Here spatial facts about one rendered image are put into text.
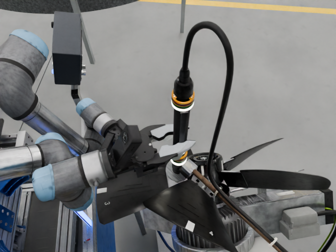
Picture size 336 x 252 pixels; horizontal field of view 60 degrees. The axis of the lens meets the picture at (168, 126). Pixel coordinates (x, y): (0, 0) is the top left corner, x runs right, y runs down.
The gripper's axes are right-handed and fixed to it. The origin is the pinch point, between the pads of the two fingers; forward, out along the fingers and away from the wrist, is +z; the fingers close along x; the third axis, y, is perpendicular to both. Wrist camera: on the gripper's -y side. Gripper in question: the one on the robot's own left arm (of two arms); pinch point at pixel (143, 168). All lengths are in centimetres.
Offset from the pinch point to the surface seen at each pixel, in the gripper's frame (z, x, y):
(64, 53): -55, -7, 10
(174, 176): 12.2, -11.0, 0.6
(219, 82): -53, 103, 147
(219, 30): 16, -64, -3
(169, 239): 9, 109, 16
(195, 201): 22.3, -17.9, -3.6
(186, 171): 15.4, -18.8, 0.5
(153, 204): 16.9, -24.0, -13.2
